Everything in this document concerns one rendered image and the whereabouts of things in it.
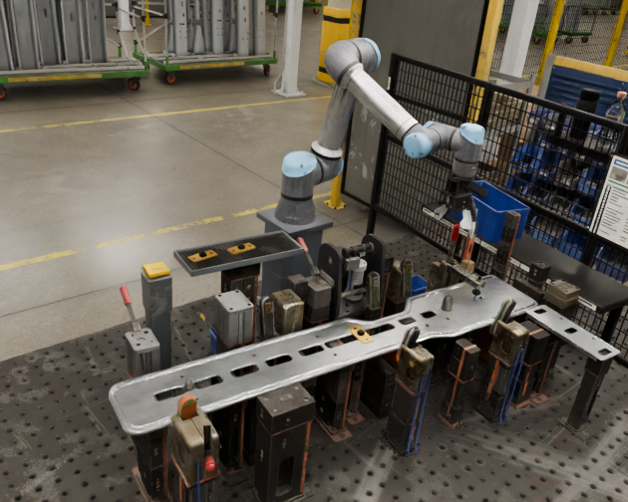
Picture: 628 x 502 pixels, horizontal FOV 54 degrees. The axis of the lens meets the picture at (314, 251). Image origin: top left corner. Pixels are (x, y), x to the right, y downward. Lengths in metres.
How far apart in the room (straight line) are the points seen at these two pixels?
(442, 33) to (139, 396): 3.25
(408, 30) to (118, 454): 3.40
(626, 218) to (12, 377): 2.09
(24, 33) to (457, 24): 5.49
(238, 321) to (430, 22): 3.01
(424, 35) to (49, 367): 3.15
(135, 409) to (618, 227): 1.70
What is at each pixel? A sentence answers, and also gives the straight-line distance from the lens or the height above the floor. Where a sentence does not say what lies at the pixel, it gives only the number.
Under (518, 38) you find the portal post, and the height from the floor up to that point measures 1.34.
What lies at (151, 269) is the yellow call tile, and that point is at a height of 1.16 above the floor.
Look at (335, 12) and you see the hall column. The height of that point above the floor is 1.05.
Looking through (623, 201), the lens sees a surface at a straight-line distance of 2.36.
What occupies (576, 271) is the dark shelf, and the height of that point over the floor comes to 1.03.
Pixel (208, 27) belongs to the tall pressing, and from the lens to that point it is 9.87.
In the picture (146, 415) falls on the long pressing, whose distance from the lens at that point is 1.52.
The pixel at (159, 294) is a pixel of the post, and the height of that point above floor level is 1.09.
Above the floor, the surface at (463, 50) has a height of 1.46.
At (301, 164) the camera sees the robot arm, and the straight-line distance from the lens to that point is 2.13.
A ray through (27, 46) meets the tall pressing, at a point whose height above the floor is 0.57.
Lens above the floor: 2.02
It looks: 27 degrees down
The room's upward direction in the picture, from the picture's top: 6 degrees clockwise
